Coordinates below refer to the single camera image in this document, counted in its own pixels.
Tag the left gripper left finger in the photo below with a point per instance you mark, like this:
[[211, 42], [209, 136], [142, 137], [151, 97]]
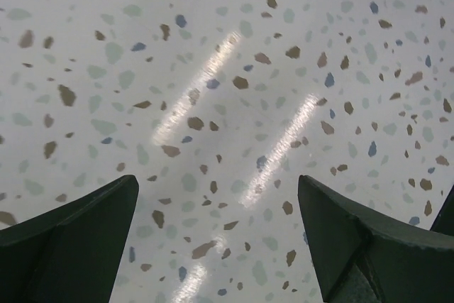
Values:
[[71, 253]]

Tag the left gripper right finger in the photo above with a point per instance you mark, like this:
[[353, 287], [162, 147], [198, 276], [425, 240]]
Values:
[[361, 255]]

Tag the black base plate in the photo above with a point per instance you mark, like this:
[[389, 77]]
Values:
[[444, 222]]

